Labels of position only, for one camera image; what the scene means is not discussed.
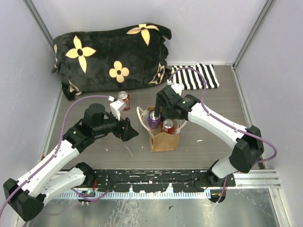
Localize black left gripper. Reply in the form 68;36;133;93
94;110;139;141

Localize purple Fanta can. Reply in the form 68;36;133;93
148;110;161;129

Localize red cola can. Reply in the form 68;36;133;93
118;91;131;111
161;119;174;135

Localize watermelon print canvas bag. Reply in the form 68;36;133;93
136;106;187;152

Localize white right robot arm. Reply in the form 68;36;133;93
155;84;264;186

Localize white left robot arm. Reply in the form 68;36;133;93
3;99;138;222

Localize black white striped cloth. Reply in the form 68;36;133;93
171;63;220;90

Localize black floral plush blanket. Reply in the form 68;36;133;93
52;23;172;100

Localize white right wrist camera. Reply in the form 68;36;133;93
167;80;184;95

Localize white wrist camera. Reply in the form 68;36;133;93
167;80;184;95
110;99;127;120

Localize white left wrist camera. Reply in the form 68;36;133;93
110;99;127;120

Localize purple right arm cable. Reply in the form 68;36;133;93
169;67;278;164

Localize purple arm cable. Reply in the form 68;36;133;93
0;95;114;213
169;67;278;164

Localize white slotted cable duct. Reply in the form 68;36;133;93
54;188;211;200

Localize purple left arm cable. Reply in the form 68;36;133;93
0;95;114;213

